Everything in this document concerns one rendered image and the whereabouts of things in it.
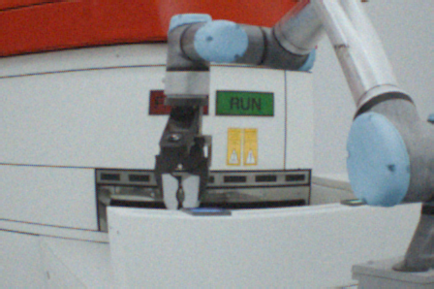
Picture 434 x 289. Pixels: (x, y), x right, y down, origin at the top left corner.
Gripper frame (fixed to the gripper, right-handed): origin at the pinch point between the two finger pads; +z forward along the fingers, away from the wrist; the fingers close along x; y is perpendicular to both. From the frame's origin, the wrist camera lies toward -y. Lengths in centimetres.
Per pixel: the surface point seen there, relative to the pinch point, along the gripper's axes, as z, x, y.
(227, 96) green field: -19.9, -1.3, 31.3
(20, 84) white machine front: -23.8, 40.2, 7.8
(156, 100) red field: -19.1, 10.7, 24.4
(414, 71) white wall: -35, -48, 230
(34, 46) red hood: -32.3, 36.0, 4.5
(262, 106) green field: -18.3, -7.3, 34.8
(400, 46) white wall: -46, -41, 226
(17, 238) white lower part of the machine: 10.8, 41.6, 7.0
